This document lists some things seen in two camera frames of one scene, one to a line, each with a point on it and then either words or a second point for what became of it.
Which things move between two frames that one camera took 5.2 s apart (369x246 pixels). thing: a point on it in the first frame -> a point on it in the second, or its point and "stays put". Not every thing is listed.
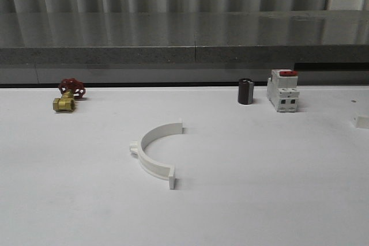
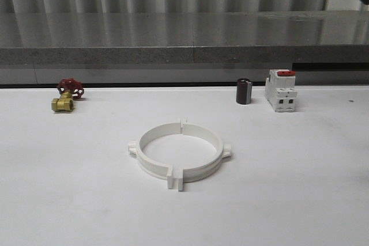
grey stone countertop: (184, 37) stays put
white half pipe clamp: (361, 121) -> (201, 170)
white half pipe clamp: (136, 147) stays put
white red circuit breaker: (282, 90) stays put
